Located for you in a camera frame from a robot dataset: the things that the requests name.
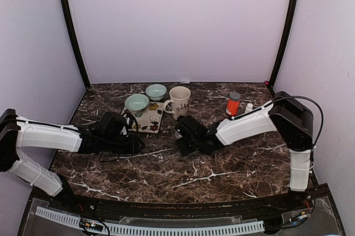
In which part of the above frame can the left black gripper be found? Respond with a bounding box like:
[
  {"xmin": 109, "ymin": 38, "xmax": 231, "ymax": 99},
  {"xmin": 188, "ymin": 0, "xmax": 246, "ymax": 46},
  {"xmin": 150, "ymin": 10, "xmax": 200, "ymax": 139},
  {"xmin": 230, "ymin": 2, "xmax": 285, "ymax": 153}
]
[{"xmin": 102, "ymin": 135, "xmax": 145, "ymax": 155}]

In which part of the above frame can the orange pill bottle grey cap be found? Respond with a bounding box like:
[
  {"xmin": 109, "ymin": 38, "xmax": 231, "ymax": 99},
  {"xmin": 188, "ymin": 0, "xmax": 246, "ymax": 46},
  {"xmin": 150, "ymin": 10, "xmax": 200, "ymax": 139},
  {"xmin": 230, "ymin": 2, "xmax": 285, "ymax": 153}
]
[{"xmin": 226, "ymin": 92, "xmax": 241, "ymax": 116}]

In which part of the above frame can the small white pill bottle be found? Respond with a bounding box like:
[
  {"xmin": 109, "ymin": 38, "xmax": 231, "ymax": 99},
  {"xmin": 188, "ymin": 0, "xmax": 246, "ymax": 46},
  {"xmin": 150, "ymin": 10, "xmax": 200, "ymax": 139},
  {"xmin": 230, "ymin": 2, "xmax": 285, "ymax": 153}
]
[{"xmin": 244, "ymin": 103, "xmax": 253, "ymax": 113}]

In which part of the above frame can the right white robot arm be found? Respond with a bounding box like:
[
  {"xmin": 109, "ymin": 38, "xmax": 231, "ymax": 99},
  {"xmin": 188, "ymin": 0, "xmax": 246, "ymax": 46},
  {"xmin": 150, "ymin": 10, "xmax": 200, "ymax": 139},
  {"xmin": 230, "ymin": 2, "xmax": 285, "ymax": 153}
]
[{"xmin": 175, "ymin": 91, "xmax": 315, "ymax": 211}]

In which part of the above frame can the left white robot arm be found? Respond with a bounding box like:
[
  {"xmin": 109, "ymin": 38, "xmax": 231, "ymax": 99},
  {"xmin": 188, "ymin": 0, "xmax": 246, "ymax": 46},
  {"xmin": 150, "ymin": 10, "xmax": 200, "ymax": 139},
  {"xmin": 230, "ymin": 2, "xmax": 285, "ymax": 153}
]
[{"xmin": 1, "ymin": 109, "xmax": 145, "ymax": 212}]

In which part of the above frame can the floral rectangular ceramic plate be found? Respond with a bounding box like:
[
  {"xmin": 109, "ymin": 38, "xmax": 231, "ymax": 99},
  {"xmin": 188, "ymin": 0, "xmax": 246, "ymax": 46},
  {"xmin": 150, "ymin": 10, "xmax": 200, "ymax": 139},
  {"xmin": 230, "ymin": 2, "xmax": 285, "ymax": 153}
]
[{"xmin": 130, "ymin": 101, "xmax": 163, "ymax": 134}]

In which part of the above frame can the light green ceramic bowl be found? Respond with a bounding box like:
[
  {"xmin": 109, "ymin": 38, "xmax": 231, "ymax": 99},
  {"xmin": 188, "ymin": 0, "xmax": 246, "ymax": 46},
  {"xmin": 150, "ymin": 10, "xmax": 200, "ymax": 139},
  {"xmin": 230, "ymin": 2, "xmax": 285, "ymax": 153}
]
[{"xmin": 124, "ymin": 94, "xmax": 149, "ymax": 117}]

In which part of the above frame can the cream ceramic mug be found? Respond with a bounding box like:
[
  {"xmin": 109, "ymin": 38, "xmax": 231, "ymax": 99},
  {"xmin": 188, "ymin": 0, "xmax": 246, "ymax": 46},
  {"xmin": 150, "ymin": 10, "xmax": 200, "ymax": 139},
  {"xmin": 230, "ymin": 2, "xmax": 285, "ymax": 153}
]
[{"xmin": 163, "ymin": 86, "xmax": 191, "ymax": 120}]

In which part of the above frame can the blue striped ceramic bowl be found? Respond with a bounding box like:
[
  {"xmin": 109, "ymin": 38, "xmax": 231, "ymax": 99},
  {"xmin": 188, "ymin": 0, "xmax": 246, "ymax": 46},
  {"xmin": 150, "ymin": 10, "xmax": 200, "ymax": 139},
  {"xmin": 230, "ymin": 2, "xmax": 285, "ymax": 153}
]
[{"xmin": 145, "ymin": 84, "xmax": 167, "ymax": 101}]

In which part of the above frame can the black front rail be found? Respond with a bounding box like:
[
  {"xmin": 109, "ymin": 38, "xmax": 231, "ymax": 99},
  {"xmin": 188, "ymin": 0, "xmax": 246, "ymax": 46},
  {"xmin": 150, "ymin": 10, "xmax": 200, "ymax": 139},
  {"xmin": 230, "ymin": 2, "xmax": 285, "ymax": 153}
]
[{"xmin": 52, "ymin": 191, "xmax": 314, "ymax": 220}]

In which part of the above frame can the white slotted cable duct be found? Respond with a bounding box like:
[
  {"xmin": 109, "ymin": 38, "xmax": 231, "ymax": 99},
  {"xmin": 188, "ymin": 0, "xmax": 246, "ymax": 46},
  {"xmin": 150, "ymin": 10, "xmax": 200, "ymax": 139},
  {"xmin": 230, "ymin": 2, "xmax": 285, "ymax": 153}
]
[{"xmin": 34, "ymin": 207, "xmax": 265, "ymax": 235}]

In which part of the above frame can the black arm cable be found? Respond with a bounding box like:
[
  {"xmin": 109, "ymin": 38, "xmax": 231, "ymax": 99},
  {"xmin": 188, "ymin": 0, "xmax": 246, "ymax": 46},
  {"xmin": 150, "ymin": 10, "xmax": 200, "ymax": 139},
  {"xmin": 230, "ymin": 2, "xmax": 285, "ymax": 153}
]
[{"xmin": 270, "ymin": 96, "xmax": 324, "ymax": 151}]

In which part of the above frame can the left black frame post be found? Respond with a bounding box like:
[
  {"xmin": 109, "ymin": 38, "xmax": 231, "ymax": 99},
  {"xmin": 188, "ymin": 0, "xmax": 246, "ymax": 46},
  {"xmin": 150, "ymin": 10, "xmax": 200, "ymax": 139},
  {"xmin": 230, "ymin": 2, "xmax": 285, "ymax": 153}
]
[{"xmin": 60, "ymin": 0, "xmax": 91, "ymax": 90}]

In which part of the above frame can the black frame post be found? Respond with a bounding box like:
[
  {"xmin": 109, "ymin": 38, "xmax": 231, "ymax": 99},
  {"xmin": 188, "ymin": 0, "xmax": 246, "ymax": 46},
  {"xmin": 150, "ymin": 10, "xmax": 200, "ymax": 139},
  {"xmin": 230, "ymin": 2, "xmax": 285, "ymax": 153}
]
[
  {"xmin": 60, "ymin": 0, "xmax": 91, "ymax": 90},
  {"xmin": 265, "ymin": 0, "xmax": 297, "ymax": 96}
]

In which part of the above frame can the right black frame post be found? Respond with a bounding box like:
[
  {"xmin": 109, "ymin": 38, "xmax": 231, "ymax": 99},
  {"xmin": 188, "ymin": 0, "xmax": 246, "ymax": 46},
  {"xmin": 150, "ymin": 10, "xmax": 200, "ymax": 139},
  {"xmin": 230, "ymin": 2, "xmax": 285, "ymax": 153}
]
[{"xmin": 265, "ymin": 0, "xmax": 297, "ymax": 96}]

